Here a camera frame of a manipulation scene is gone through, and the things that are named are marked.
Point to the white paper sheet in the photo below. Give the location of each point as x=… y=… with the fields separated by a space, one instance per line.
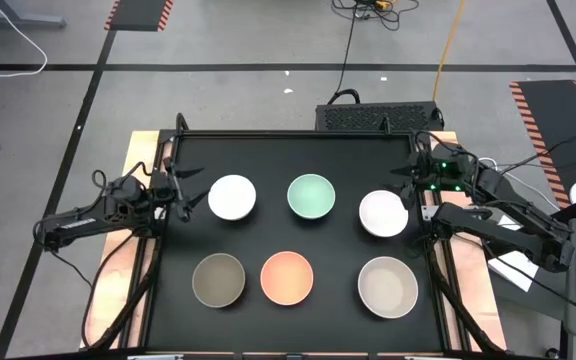
x=515 y=272

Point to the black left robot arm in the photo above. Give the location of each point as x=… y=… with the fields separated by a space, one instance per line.
x=83 y=222

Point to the small hazard striped black mat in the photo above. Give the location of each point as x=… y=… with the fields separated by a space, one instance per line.
x=138 y=15

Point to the olive grey bowl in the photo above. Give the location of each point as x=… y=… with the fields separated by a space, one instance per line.
x=218 y=280

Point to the orange bowl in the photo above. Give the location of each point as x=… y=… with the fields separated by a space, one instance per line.
x=286 y=278

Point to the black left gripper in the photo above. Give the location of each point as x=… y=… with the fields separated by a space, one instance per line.
x=165 y=187

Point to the pale pink bowl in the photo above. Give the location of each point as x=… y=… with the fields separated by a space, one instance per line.
x=383 y=213

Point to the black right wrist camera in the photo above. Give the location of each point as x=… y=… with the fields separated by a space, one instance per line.
x=448 y=175

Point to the large hazard striped black mat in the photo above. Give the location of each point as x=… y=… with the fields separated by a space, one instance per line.
x=558 y=125

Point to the black computer case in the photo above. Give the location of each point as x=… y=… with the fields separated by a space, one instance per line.
x=368 y=117

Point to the grey table leg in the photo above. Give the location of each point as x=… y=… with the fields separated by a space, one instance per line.
x=28 y=21

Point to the large beige bowl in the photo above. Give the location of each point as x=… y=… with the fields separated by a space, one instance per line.
x=388 y=287

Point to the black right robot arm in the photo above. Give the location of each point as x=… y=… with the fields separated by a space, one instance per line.
x=508 y=235

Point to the white bowl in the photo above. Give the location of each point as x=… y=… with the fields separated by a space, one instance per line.
x=232 y=196

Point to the mint green bowl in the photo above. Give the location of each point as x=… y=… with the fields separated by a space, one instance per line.
x=311 y=196

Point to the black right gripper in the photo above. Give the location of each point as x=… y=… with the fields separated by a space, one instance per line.
x=418 y=175

